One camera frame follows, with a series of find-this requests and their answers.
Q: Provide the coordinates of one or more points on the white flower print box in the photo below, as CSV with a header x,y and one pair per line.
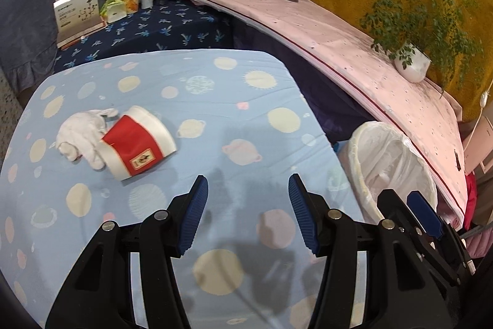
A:
x,y
77,11

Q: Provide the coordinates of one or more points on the red and white paper cup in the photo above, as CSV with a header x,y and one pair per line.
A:
x,y
134,144

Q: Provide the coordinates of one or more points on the red garment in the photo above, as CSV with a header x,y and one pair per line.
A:
x,y
470,198

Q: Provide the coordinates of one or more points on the pink down jacket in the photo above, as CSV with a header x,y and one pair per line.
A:
x,y
477,242

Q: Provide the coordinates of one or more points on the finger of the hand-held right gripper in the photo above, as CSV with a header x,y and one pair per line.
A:
x,y
425,215
393,205

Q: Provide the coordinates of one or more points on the white electric kettle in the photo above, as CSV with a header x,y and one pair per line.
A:
x,y
479,148

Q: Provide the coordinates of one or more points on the white lined trash bin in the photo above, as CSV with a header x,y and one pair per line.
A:
x,y
385,167

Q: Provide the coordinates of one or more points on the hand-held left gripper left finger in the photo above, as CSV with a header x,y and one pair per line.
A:
x,y
194,213

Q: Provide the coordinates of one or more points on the dark blue patterned cloth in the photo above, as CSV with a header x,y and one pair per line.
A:
x,y
154,32

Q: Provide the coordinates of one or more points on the black clip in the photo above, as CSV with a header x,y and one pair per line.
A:
x,y
458,161

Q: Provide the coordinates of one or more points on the green plant in white pot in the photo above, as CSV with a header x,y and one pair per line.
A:
x,y
414,61

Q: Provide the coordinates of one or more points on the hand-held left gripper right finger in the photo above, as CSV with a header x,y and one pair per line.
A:
x,y
302,213

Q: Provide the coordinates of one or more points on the white glove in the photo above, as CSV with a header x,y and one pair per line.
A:
x,y
83,132

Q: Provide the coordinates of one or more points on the dark purple cloth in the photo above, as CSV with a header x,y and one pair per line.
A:
x,y
308,82

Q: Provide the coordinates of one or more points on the pink printed cloth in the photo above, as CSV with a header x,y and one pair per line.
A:
x,y
346,55

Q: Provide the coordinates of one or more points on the light blue planet print cloth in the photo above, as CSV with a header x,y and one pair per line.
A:
x,y
215,109

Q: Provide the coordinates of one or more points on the green and white packet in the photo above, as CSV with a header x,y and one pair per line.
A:
x,y
113,11

